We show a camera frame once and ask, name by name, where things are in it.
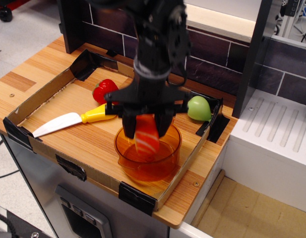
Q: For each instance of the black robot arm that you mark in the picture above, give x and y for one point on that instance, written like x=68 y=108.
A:
x=163 y=43

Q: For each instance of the orange salmon sushi toy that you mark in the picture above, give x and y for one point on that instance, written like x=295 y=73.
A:
x=146 y=136

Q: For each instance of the grey toy oven front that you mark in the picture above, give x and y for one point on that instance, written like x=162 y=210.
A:
x=84 y=220

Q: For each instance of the dark grey vertical post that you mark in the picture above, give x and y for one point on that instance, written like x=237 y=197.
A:
x=72 y=13

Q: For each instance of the black caster wheel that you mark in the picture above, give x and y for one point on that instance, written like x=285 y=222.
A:
x=5 y=14

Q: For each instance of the orange transparent plastic pot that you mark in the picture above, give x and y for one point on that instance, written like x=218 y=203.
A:
x=154 y=168

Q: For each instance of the white toy sink drainboard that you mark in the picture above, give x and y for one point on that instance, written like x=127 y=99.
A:
x=266 y=150

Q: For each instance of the dark grey right upright panel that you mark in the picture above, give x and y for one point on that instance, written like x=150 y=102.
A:
x=263 y=31

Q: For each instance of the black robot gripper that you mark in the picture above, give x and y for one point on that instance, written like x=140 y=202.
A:
x=147 y=96

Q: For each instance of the cardboard fence with black tape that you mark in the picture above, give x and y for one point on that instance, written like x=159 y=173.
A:
x=88 y=149

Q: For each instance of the green toy pear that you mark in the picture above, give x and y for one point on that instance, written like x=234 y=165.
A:
x=199 y=109

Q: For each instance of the red toy bell pepper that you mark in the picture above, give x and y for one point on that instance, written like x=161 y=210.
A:
x=102 y=88

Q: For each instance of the yellow handled white toy knife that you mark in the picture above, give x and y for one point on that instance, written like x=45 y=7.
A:
x=70 y=119

